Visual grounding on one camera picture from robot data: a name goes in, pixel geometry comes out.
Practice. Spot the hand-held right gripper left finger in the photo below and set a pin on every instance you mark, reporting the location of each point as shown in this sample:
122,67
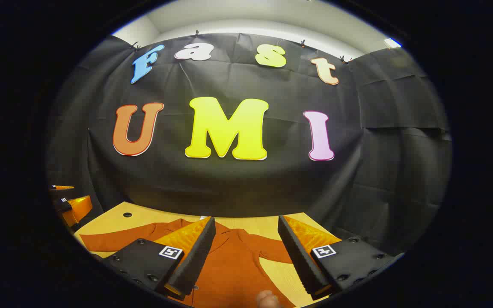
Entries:
195,261

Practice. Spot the orange coat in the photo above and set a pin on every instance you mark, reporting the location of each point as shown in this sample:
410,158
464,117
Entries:
233,265

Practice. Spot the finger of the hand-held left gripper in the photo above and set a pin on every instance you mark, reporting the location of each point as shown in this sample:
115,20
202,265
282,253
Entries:
79,207
62,187

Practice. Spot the black backdrop cloth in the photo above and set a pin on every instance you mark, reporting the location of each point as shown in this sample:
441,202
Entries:
229,184

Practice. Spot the ceiling light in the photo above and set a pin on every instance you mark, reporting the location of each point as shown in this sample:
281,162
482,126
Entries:
393,42

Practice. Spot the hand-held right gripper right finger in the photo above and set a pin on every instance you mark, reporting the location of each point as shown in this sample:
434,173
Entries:
300,256

